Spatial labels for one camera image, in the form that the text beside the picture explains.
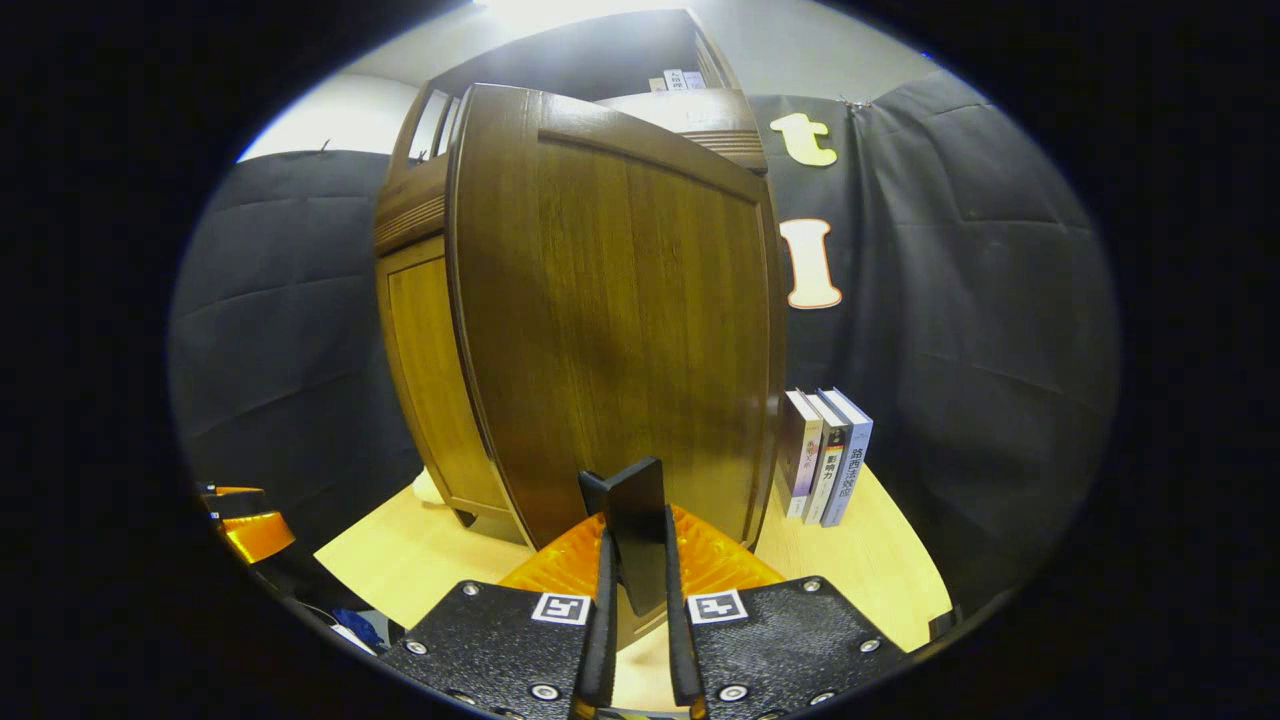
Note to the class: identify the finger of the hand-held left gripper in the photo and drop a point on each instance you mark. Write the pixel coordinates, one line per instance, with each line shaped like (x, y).
(235, 503)
(260, 537)

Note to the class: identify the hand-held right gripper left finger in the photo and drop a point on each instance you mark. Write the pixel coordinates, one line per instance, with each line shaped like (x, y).
(607, 640)

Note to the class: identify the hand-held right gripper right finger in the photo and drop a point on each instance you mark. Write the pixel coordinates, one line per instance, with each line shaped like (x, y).
(678, 640)

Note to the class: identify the wooden cabinet door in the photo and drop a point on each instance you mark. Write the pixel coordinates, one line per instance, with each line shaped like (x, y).
(435, 380)
(620, 320)

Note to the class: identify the wooden double-door shoe cabinet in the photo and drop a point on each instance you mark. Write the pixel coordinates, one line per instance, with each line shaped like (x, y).
(600, 55)

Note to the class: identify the blue cloth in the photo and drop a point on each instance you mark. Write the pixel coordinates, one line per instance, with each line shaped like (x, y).
(360, 630)

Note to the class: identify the cream-coloured object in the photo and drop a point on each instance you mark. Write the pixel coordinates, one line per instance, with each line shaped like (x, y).
(428, 488)

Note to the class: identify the dark grey book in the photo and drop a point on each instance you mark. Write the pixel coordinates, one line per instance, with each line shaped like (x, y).
(828, 470)

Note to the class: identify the light blue book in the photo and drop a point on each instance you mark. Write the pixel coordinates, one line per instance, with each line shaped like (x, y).
(848, 460)

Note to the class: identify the black backdrop cloth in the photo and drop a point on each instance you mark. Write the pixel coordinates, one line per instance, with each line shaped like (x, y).
(1000, 300)

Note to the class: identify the white-spined shelf book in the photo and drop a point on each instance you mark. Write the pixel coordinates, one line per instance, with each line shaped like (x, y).
(673, 80)

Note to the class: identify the large ceiling light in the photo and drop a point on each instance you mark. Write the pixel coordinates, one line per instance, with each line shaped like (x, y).
(560, 12)

